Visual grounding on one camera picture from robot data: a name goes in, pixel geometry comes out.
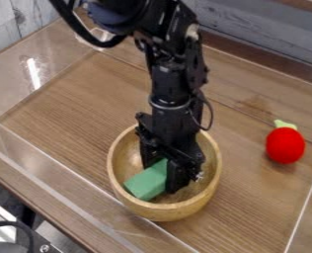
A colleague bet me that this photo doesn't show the clear acrylic front wall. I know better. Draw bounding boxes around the clear acrylic front wall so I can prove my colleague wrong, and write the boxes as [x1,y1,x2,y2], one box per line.
[0,125,198,253]

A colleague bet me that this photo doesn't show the black cable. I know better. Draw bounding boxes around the black cable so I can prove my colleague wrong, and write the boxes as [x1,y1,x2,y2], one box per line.
[0,219,35,253]

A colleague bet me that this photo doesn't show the wooden bowl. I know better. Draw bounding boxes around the wooden bowl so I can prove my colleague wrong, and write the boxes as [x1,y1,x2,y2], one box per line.
[107,125,222,221]

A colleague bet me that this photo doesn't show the clear acrylic corner bracket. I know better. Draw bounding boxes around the clear acrylic corner bracket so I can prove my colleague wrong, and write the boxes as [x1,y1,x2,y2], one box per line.
[74,28,115,51]

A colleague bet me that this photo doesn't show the black metal bracket with bolt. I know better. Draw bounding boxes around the black metal bracket with bolt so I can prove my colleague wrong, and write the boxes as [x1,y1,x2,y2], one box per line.
[15,228,62,253]

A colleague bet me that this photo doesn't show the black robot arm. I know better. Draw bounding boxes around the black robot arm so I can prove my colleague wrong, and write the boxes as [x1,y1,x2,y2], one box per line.
[48,0,211,194]

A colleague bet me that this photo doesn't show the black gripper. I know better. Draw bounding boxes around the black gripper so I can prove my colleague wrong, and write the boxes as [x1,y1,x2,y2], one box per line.
[137,102,205,194]

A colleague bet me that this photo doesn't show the red plush strawberry toy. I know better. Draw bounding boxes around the red plush strawberry toy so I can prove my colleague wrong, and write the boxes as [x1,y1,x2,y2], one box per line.
[265,120,306,164]

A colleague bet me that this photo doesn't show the green rectangular block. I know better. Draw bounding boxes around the green rectangular block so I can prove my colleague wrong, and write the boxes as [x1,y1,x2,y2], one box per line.
[123,159,167,202]

